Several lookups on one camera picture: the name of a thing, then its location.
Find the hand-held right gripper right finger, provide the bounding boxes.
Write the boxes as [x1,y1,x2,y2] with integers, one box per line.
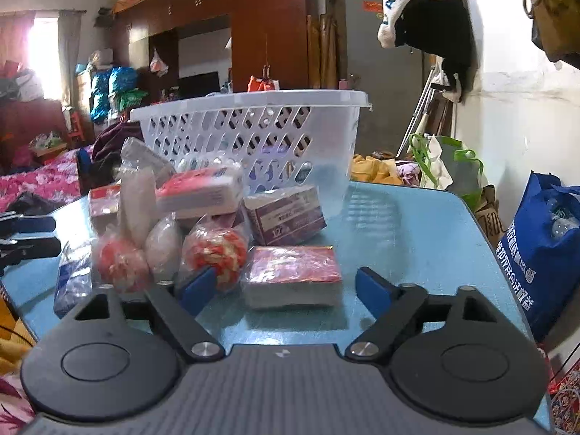
[344,266,506,364]

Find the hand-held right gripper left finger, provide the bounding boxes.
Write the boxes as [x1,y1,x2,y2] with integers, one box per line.
[70,265,226,364]

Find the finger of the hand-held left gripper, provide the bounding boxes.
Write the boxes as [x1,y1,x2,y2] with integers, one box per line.
[0,214,56,239]
[0,236,62,277]

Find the pink tissue pack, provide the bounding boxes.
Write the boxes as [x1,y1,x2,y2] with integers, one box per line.
[88,185,122,233]
[155,167,244,219]

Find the purple tissue pack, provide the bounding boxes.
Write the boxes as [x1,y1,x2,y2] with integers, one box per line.
[244,185,328,246]

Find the white plastic basket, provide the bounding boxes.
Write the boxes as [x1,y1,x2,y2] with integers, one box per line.
[130,90,373,216]

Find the bagged red white ball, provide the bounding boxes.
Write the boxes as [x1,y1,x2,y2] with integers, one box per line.
[92,230,151,294]
[180,223,250,291]

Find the pink floral blanket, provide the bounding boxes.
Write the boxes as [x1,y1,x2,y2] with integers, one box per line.
[0,149,94,215]

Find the blue white packet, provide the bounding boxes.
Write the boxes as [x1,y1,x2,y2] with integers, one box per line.
[53,239,94,319]

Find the small white bagged item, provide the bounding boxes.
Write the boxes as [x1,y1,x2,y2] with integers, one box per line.
[145,214,183,282]

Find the red wrapped tissue pack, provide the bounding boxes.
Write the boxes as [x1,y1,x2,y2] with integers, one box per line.
[245,245,344,310]

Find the tall white bagged item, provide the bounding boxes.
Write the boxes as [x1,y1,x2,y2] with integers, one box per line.
[117,137,177,246]

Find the maroon clothing pile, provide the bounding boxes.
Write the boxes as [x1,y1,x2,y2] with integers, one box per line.
[92,119,146,174]

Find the yellow blanket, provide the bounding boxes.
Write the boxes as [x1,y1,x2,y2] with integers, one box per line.
[351,153,405,186]

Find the cardboard box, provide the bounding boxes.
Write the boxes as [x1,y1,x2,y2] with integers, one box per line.
[475,185,506,239]

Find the white green tote bag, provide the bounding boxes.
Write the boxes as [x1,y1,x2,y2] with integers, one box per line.
[407,133,486,211]

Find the stack of blue bags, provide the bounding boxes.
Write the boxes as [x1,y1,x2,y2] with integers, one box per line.
[90,66,138,123]

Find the blue shopping bag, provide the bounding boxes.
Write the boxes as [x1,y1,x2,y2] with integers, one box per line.
[497,171,580,343]

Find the pink curtain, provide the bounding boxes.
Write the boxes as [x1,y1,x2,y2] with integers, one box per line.
[0,13,38,78]

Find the metal crutches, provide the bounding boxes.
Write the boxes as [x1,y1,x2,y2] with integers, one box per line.
[398,64,447,157]

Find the black television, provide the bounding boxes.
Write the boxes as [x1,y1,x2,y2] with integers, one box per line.
[178,71,221,99]

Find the white hanging plastic bag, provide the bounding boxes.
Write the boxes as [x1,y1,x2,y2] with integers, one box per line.
[149,48,170,78]

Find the grey door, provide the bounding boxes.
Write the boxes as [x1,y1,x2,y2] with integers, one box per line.
[343,0,429,156]

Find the orange white plastic bag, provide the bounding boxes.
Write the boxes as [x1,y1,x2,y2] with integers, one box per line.
[246,67,280,94]

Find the black hanging garment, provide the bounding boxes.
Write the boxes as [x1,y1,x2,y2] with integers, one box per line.
[393,0,477,103]

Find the brown wooden wardrobe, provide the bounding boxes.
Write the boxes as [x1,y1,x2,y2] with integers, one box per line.
[96,0,319,100]

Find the brown hanging bag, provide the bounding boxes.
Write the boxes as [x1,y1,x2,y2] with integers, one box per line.
[518,0,580,65]

